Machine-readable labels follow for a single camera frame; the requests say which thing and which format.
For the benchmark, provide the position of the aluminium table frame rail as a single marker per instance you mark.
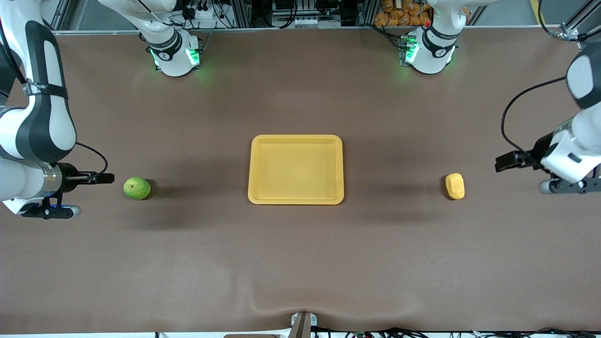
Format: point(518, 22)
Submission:
point(281, 29)

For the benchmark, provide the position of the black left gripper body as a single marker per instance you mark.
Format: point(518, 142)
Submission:
point(539, 149)

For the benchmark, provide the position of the metal table clamp bracket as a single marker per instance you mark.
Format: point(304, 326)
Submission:
point(303, 324)

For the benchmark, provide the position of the green apple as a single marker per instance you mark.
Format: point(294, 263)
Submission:
point(136, 188)

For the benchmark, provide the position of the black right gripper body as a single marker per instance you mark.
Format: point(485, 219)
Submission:
point(69, 179)

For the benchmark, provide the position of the white power strip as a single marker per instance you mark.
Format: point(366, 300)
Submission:
point(204, 13)

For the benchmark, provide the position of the brown table mat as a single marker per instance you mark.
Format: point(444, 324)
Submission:
point(300, 258)

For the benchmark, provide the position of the yellow plastic tray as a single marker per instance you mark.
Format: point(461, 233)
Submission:
point(296, 170)

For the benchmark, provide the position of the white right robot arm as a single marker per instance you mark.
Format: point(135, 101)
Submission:
point(47, 126)

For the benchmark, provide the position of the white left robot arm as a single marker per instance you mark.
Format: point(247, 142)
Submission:
point(580, 141)

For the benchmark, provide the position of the pile of orange bread rolls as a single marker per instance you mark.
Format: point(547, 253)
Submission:
point(404, 13)

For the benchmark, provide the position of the yellow potato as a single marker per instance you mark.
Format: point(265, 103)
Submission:
point(455, 186)

